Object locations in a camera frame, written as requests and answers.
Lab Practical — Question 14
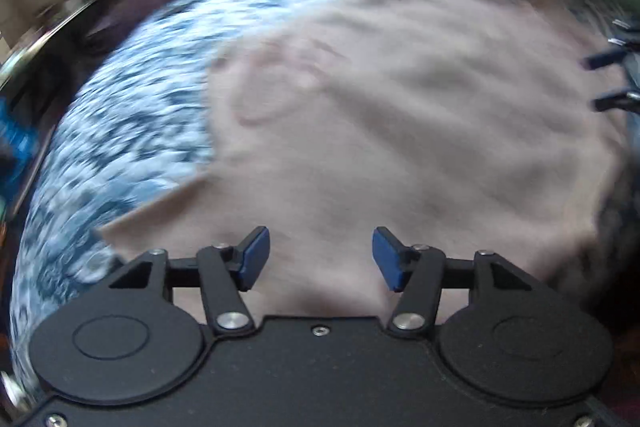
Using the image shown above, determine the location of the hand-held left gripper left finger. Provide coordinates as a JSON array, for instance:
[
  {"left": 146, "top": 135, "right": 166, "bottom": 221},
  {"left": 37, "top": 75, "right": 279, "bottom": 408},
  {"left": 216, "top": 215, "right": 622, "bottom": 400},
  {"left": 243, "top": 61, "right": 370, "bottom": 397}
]
[{"left": 106, "top": 226, "right": 271, "bottom": 337}]

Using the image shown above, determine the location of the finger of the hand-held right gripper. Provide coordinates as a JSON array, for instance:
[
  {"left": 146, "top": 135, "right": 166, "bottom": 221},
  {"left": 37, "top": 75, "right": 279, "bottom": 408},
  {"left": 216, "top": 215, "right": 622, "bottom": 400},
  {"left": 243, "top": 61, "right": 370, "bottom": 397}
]
[
  {"left": 582, "top": 42, "right": 640, "bottom": 70},
  {"left": 593, "top": 90, "right": 640, "bottom": 112}
]

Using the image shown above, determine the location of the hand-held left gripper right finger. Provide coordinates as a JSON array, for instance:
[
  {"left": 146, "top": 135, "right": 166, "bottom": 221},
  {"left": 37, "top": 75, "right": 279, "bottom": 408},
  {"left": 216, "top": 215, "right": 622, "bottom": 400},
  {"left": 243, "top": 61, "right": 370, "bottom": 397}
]
[{"left": 372, "top": 227, "right": 533, "bottom": 339}]

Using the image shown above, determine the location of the beige shirt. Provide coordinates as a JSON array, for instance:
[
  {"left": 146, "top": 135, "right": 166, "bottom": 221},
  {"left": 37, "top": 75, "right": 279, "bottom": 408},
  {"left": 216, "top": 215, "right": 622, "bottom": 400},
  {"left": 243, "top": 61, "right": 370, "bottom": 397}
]
[{"left": 98, "top": 0, "right": 632, "bottom": 324}]

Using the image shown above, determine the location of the blue white patterned blanket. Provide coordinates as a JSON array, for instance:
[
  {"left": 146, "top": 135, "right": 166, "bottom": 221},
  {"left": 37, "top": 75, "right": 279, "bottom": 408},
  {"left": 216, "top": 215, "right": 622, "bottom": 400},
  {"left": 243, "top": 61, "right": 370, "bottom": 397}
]
[{"left": 9, "top": 0, "right": 640, "bottom": 403}]

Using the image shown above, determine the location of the blue box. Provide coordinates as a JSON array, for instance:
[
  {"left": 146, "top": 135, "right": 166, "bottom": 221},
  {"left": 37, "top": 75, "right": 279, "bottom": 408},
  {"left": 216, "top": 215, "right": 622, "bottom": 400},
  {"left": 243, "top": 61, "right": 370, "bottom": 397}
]
[{"left": 0, "top": 97, "right": 41, "bottom": 202}]

